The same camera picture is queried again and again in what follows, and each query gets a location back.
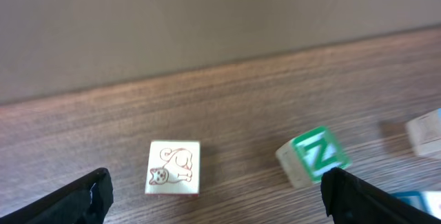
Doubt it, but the green Z wooden block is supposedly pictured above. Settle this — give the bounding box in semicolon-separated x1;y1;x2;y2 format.
276;126;351;189

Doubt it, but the wooden block red dog picture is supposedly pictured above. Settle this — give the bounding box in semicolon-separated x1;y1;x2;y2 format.
145;141;201;196

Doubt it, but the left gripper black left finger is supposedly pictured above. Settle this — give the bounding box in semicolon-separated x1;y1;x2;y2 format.
1;167;114;224

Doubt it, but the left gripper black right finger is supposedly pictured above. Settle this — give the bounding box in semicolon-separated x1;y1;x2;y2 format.
320;167;440;224

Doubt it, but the blue L wooden block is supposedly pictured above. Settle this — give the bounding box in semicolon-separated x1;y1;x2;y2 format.
392;191;441;218

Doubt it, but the plain wooden block green side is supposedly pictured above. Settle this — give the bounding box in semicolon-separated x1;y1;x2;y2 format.
405;109;440;159

